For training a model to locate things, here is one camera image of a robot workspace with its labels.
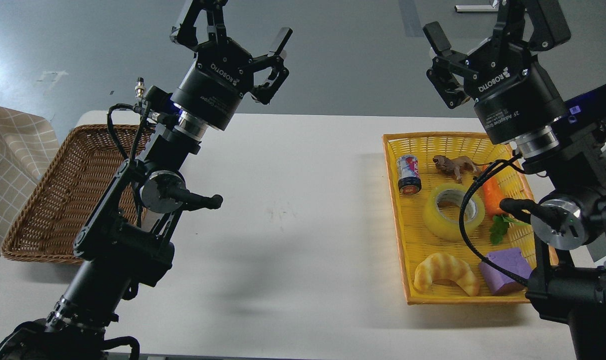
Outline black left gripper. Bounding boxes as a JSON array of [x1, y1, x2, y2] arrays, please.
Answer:
[[170, 0, 293, 132]]

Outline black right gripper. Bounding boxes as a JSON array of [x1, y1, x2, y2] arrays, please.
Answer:
[[422, 0, 572, 145]]

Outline yellow plastic basket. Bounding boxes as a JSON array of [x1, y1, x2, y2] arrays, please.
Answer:
[[382, 131, 536, 305]]

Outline yellow tape roll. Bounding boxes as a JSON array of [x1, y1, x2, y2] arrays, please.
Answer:
[[422, 183, 486, 242]]

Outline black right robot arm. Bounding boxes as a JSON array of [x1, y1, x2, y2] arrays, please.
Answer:
[[423, 0, 606, 360]]

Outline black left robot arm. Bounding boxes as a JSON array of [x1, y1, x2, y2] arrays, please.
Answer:
[[0, 0, 293, 360]]

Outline white metal stand base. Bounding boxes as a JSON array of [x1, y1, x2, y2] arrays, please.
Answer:
[[454, 4, 499, 13]]

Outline brown toy lion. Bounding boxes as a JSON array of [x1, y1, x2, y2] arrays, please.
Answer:
[[432, 155, 483, 184]]

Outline orange toy carrot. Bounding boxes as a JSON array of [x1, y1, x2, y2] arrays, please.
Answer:
[[482, 177, 527, 246]]

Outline small drink can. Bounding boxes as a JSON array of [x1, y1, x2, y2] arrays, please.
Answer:
[[396, 154, 422, 196]]

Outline brown wicker basket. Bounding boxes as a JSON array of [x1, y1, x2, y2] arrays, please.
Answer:
[[1, 124, 124, 265]]

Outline purple sponge block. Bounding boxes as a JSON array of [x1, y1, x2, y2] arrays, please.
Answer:
[[479, 247, 533, 296]]

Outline toy croissant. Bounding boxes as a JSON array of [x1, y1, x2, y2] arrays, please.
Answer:
[[413, 252, 480, 297]]

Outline beige checkered cloth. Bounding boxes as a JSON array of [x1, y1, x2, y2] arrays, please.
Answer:
[[0, 106, 60, 257]]

